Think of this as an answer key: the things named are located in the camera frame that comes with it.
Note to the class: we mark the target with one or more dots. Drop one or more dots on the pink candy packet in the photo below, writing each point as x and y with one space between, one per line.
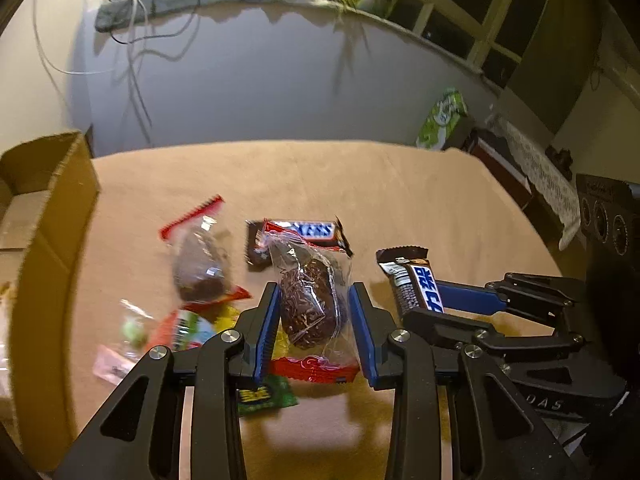
110 366

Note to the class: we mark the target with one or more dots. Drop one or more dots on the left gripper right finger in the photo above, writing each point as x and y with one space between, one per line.
495 433

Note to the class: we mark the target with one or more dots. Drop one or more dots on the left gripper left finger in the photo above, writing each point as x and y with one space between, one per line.
136 432

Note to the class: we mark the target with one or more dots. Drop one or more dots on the small green ball candy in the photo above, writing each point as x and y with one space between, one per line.
134 330

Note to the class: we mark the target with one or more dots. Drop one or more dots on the lace covered side table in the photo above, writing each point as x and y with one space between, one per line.
556 190

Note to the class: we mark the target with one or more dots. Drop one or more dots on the green snack bag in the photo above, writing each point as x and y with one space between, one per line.
443 117

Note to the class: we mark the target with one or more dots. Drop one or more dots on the cardboard box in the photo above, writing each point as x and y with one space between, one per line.
48 191

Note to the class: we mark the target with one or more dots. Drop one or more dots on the red green jelly cup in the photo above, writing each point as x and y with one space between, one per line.
184 330

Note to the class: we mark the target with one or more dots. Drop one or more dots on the chocolate cake red-edged bag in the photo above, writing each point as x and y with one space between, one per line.
200 265

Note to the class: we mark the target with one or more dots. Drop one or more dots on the Snickers bar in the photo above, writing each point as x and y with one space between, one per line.
326 234

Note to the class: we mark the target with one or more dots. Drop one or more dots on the yellow candy packet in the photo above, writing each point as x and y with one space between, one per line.
273 393

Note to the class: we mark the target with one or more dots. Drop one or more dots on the grey windowsill cushion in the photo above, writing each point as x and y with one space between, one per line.
350 23

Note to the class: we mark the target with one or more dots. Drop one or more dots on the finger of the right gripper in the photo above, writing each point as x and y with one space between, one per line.
530 296
562 352

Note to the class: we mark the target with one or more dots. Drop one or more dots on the dark chocolate bar blue label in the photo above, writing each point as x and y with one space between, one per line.
411 277

